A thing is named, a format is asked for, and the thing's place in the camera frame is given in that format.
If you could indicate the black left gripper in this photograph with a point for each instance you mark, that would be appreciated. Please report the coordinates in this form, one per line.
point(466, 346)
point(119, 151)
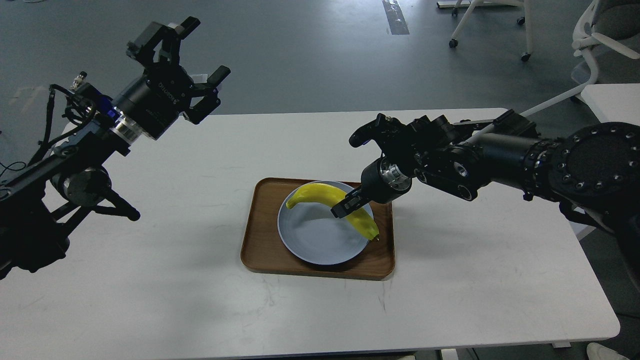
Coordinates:
point(165, 90)

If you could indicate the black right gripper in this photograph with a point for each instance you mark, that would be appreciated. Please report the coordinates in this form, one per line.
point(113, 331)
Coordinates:
point(381, 182)

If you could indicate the yellow banana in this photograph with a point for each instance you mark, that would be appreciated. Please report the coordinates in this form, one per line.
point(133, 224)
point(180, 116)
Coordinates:
point(335, 198)

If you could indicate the light blue plate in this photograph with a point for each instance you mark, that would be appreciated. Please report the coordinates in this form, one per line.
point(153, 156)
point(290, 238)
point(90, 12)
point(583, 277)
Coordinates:
point(309, 230)

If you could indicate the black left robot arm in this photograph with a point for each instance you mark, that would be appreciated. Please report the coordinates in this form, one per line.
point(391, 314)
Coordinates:
point(65, 180)

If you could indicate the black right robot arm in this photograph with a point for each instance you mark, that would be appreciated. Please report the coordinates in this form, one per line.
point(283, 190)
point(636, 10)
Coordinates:
point(593, 174)

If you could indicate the brown wooden tray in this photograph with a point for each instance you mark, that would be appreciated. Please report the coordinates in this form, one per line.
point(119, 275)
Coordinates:
point(263, 251)

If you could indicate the white rolling stand base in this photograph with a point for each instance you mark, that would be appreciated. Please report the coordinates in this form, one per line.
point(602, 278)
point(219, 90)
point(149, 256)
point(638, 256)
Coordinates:
point(505, 20)

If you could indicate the white side table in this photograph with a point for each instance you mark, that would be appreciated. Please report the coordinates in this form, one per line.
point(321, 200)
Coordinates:
point(614, 102)

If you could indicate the white office chair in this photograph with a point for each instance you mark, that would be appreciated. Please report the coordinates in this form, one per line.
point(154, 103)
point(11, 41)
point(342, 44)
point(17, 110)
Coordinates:
point(604, 23)

